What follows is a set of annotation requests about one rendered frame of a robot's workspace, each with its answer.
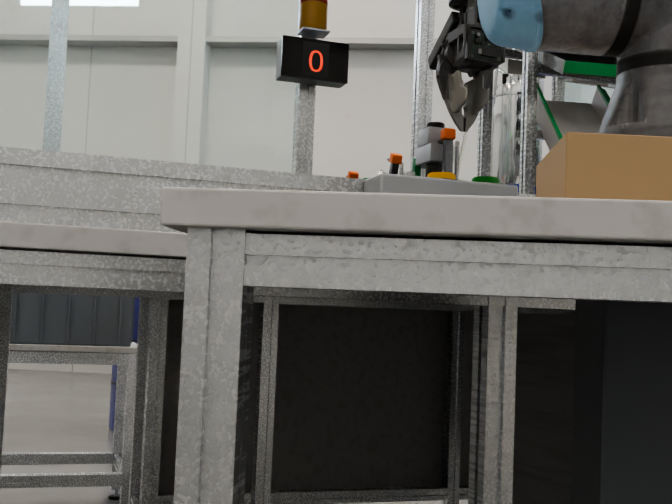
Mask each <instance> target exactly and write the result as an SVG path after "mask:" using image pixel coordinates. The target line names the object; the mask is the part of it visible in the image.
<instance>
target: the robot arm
mask: <svg viewBox="0 0 672 504"><path fill-rule="evenodd" d="M449 7H450V8H451V9H453V10H456V11H459V12H454V11H452V12H451V13H450V15H449V18H448V20H447V22H446V24H445V26H444V28H443V30H442V32H441V34H440V36H439V38H438V40H437V42H436V44H435V46H434V48H433V50H432V52H431V54H430V56H429V58H428V64H429V68H430V69H431V70H436V80H437V84H438V87H439V90H440V93H441V96H442V99H443V100H444V102H445V105H446V107H447V110H448V112H449V114H450V116H451V118H452V120H453V122H454V123H455V125H456V127H457V128H458V129H459V131H461V132H467V131H468V130H469V129H470V127H471V126H472V125H473V123H474V122H475V120H476V118H477V116H478V114H479V111H480V110H481V109H482V108H483V107H484V106H485V105H487V103H488V101H489V95H490V94H489V91H488V90H487V89H488V88H489V85H490V82H491V77H492V73H491V71H492V70H494V69H496V68H498V66H499V65H501V64H503V63H505V47H507V48H515V49H521V50H523V51H525V52H535V51H544V52H556V53H568V54H581V55H593V56H607V57H615V58H617V68H616V83H615V89H614V91H613V94H612V97H611V99H610V102H609V104H608V107H607V109H606V112H605V115H604V117H603V120H602V122H601V125H600V127H599V130H598V132H597V133H602V134H623V135H644V136H665V137H672V0H449ZM502 47H503V49H502ZM461 72H462V73H467V74H468V76H469V77H473V79H472V80H470V81H468V82H466V83H465V84H464V86H463V80H462V74H461ZM463 105H464V106H463ZM462 107H463V110H464V115H463V114H462Z"/></svg>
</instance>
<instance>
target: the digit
mask: <svg viewBox="0 0 672 504"><path fill-rule="evenodd" d="M329 46H330V44H325V43H318V42H311V41H304V40H303V55H302V75H309V76H317V77H325V78H328V70H329Z"/></svg>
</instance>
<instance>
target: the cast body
mask: <svg viewBox="0 0 672 504"><path fill-rule="evenodd" d="M444 128H445V124H444V123H442V122H429V123H428V124H427V127H426V128H424V129H422V130H420V131H418V148H417V149H416V164H415V165H416V166H421V169H426V164H427V163H441V164H442V162H443V144H439V143H438V140H440V136H441V130H442V129H444Z"/></svg>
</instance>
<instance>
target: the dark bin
mask: <svg viewBox="0 0 672 504"><path fill-rule="evenodd" d="M538 62H539V63H541V64H543V65H545V66H547V67H549V68H551V69H553V70H555V71H556V72H558V73H560V74H562V75H569V76H582V77H594V78H606V79H616V68H617V58H615V57H607V56H593V55H581V54H568V53H556V52H544V51H538Z"/></svg>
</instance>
